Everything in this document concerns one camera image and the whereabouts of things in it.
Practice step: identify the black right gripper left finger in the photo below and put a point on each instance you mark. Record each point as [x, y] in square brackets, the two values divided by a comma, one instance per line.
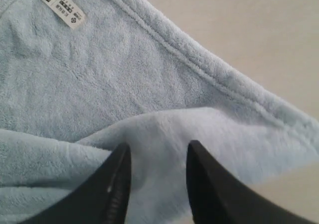
[102, 199]

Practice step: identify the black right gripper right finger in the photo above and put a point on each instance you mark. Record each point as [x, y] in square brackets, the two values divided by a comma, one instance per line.
[217, 197]

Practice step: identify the light blue fluffy towel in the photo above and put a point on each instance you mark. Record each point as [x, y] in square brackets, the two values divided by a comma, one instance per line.
[128, 74]

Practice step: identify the white care label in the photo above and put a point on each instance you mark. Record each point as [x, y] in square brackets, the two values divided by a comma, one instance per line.
[68, 11]

